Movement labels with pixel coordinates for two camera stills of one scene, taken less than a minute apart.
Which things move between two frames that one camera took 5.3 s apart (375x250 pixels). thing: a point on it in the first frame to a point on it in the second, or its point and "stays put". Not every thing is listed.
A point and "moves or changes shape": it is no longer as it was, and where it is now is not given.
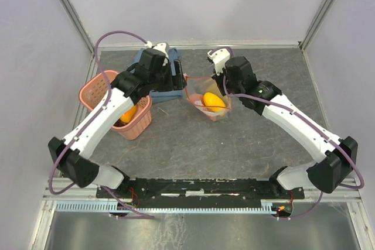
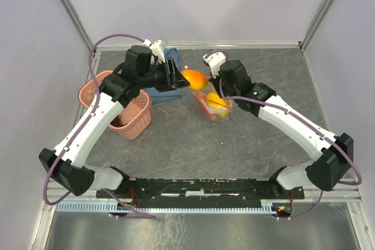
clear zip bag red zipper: [205, 93] moves or changes shape
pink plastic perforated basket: [95, 84] stays put
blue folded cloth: [160, 96] stays put
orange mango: [128, 116] to [197, 80]
